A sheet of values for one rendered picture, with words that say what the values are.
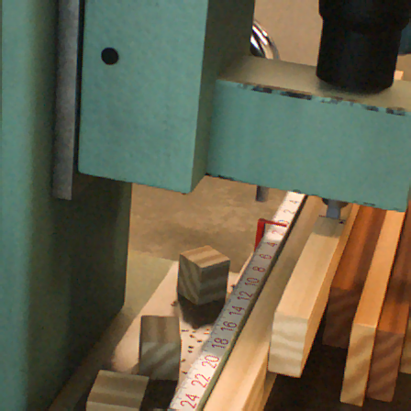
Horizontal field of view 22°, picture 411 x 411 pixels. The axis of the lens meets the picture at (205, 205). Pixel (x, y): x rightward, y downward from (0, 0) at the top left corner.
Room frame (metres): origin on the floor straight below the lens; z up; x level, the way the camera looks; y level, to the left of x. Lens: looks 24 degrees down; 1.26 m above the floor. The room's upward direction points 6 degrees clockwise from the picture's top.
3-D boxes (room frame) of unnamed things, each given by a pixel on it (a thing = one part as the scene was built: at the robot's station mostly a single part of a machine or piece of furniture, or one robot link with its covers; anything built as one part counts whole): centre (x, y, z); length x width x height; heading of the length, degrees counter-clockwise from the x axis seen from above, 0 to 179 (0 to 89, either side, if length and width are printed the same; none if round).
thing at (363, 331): (0.65, -0.13, 0.93); 0.22 x 0.01 x 0.06; 167
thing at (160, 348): (0.72, 0.03, 0.82); 0.04 x 0.03 x 0.03; 6
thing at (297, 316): (0.79, -0.12, 0.95); 0.55 x 0.02 x 0.04; 167
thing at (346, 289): (0.69, -0.12, 0.92); 0.16 x 0.02 x 0.04; 167
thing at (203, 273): (0.85, 0.00, 0.82); 0.03 x 0.03 x 0.04; 41
